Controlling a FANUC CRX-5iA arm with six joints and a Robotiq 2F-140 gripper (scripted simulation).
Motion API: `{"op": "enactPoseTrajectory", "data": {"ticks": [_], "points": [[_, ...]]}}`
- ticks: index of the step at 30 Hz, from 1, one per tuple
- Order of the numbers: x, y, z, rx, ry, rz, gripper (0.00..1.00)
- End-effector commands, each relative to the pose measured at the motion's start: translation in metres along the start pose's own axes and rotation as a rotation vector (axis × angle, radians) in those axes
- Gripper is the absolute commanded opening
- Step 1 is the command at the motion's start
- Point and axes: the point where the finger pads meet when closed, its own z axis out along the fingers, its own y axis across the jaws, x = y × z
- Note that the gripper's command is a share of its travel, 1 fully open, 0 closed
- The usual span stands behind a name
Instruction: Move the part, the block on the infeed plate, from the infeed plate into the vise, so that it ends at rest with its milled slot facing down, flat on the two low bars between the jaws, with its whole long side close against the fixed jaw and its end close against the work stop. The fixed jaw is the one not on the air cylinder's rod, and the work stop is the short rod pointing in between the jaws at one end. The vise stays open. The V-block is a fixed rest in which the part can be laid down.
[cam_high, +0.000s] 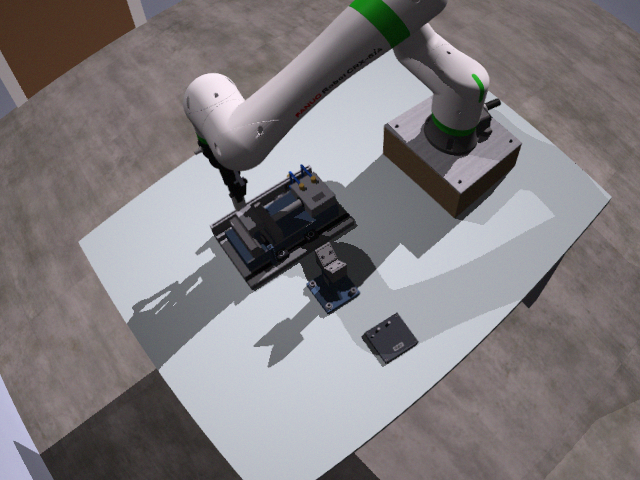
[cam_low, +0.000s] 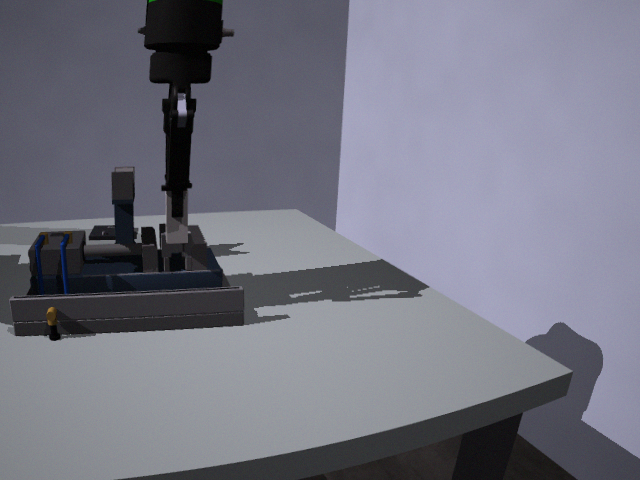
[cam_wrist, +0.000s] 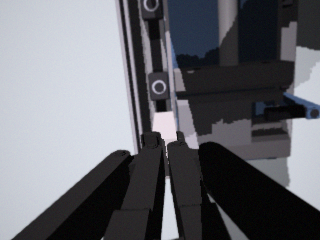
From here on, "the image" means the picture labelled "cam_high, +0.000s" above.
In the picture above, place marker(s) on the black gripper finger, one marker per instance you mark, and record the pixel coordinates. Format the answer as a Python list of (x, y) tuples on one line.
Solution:
[(225, 181), (238, 189)]

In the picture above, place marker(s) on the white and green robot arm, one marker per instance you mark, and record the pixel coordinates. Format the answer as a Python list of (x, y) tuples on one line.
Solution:
[(240, 133)]

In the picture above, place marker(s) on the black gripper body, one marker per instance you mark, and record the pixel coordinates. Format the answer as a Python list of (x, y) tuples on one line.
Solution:
[(217, 165)]

